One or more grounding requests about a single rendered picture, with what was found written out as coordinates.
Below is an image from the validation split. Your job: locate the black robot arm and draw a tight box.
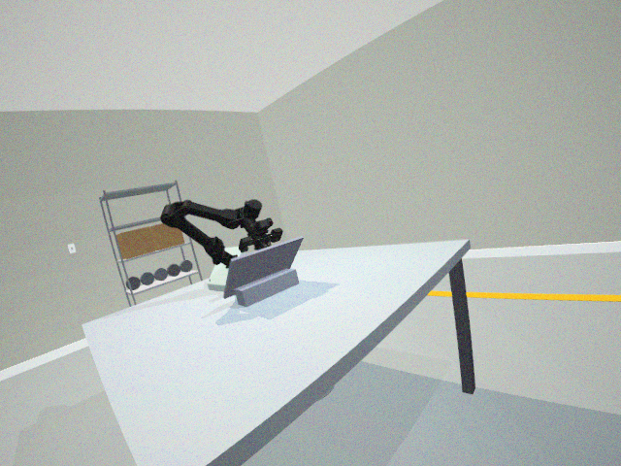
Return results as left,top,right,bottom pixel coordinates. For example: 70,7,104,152
160,199,273,268

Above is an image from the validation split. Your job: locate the light grey switch panel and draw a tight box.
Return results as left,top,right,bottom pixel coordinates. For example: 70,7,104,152
223,236,304,307

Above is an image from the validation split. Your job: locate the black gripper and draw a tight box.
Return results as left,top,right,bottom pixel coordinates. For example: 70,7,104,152
239,222,283,253

